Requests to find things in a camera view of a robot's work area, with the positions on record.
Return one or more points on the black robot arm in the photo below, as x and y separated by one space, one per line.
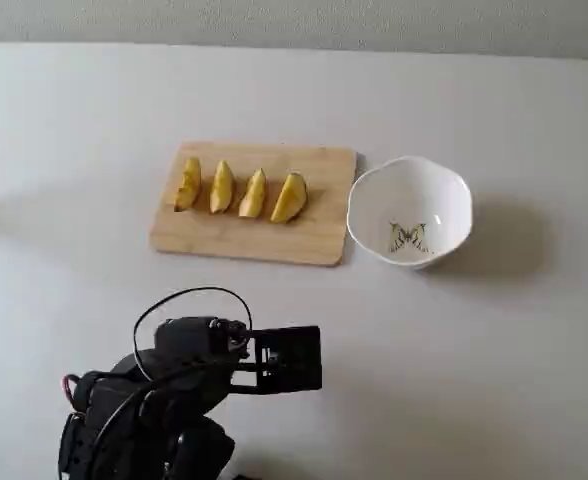
174 400

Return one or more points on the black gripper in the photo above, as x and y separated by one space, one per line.
301 357

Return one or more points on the yellow apple slice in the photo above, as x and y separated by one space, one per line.
188 187
253 197
221 190

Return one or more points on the white bowl with butterfly print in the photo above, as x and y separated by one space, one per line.
409 195

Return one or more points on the apple slice with red skin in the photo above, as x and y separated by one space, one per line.
288 200

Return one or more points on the wooden cutting board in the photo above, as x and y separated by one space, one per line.
314 235

